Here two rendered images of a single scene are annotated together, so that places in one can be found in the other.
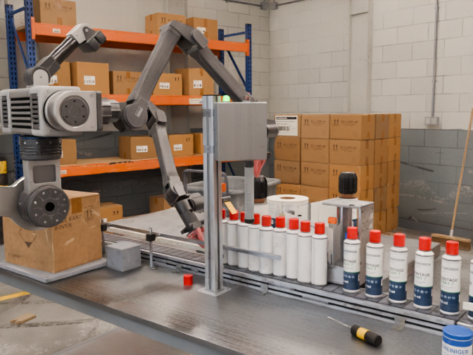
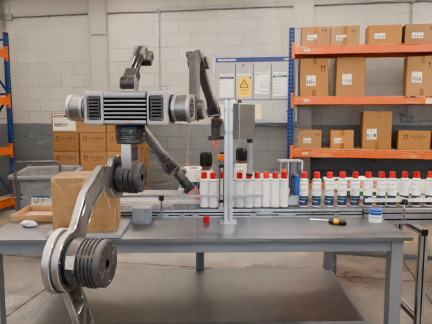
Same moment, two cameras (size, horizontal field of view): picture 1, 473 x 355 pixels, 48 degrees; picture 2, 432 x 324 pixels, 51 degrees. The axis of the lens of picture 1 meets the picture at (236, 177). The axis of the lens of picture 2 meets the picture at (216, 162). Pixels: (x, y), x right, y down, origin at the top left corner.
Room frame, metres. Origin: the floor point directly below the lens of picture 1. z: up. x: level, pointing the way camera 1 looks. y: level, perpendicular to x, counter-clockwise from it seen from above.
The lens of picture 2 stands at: (-0.05, 1.67, 1.45)
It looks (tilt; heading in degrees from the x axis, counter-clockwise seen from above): 7 degrees down; 321
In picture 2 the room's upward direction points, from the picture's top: straight up
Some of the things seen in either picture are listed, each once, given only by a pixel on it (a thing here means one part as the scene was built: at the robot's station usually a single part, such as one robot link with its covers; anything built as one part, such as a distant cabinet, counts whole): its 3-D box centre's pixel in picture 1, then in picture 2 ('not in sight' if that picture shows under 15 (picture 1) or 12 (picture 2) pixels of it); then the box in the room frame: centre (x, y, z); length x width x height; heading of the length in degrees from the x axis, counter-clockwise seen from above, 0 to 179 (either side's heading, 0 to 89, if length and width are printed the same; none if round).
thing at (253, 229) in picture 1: (255, 241); (239, 189); (1.84, -0.07, 0.98); 0.05 x 0.05 x 0.20
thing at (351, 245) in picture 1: (351, 259); (303, 189); (1.61, -0.36, 0.98); 0.05 x 0.05 x 0.20
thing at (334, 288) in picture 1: (230, 269); (219, 210); (1.92, 0.03, 0.86); 1.65 x 0.08 x 0.04; 52
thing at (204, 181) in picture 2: not in sight; (204, 189); (1.97, 0.09, 0.98); 0.05 x 0.05 x 0.20
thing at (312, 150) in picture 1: (336, 177); (103, 162); (5.77, -1.09, 0.70); 1.20 x 0.82 x 1.39; 46
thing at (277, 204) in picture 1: (287, 213); (193, 177); (2.53, -0.25, 0.95); 0.20 x 0.20 x 0.14
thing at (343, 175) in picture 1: (347, 204); (241, 167); (2.28, -0.48, 1.04); 0.09 x 0.09 x 0.29
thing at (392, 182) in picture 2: not in sight; (392, 189); (1.30, -0.77, 0.98); 0.05 x 0.05 x 0.20
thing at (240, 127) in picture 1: (238, 130); (239, 121); (1.78, -0.01, 1.38); 0.17 x 0.10 x 0.19; 107
